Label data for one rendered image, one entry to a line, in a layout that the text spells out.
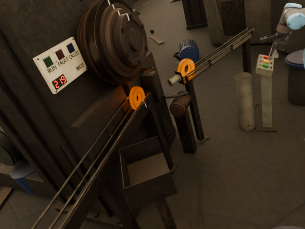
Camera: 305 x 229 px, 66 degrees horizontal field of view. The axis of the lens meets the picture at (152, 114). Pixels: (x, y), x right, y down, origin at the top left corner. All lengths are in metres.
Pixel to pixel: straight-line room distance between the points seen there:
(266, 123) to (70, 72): 1.65
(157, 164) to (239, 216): 0.71
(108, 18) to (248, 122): 1.45
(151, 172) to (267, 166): 1.02
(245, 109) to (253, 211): 0.82
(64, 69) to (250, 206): 1.38
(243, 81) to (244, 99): 0.17
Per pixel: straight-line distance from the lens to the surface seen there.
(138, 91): 1.54
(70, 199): 1.21
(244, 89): 1.99
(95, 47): 1.23
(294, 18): 1.63
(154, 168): 1.19
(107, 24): 1.28
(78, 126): 1.23
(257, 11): 3.84
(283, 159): 2.00
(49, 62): 1.18
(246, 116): 2.14
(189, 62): 1.84
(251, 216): 1.69
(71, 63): 1.27
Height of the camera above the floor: 1.43
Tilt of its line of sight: 31 degrees down
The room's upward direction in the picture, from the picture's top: 19 degrees counter-clockwise
